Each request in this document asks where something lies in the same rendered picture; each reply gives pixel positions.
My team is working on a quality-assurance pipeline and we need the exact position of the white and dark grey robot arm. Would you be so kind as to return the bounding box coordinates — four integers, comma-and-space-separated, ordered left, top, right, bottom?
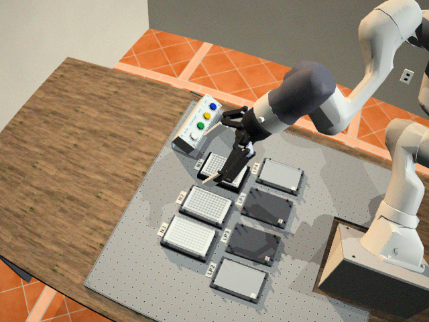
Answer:
253, 0, 429, 273

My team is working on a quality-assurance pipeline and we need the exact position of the white deck label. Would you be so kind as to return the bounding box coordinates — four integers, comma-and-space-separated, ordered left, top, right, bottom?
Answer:
157, 222, 169, 237
236, 193, 246, 206
251, 163, 260, 175
194, 158, 204, 171
205, 262, 216, 278
176, 191, 187, 204
221, 229, 231, 243

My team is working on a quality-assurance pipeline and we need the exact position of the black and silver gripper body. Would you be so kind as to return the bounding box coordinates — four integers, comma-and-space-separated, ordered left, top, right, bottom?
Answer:
235, 107, 272, 146

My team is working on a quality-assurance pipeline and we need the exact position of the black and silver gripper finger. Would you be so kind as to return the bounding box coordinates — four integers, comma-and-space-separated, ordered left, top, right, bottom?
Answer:
202, 131, 256, 188
204, 105, 250, 140

